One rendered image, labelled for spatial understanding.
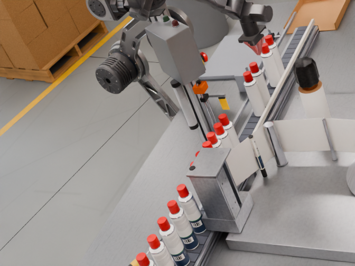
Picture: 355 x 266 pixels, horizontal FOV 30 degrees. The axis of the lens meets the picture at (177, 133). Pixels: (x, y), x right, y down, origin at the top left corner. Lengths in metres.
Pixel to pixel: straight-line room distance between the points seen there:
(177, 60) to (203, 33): 2.95
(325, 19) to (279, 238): 1.47
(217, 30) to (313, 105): 2.85
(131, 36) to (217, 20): 1.97
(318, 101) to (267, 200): 0.42
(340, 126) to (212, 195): 0.50
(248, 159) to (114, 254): 0.61
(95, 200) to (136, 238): 1.73
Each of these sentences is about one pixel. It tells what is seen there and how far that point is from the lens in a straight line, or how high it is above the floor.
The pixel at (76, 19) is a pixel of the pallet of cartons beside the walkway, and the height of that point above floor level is 0.28.
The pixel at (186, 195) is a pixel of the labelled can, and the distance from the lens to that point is 2.21.
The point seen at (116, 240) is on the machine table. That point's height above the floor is 0.83.
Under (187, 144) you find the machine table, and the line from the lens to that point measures 2.82.
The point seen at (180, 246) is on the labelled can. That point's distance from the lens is 2.18.
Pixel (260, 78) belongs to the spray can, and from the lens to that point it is 2.69.
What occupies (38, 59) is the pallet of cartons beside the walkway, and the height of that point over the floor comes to 0.23.
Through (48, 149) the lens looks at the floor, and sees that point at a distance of 4.94.
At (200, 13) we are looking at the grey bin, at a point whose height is 0.31.
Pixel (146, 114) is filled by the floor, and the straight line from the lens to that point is 4.77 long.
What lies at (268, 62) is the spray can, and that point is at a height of 1.01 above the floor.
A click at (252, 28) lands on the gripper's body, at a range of 2.41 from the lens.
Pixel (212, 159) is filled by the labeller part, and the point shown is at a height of 1.14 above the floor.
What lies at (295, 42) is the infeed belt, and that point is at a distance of 3.15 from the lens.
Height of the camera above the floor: 2.43
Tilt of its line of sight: 33 degrees down
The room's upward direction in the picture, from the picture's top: 24 degrees counter-clockwise
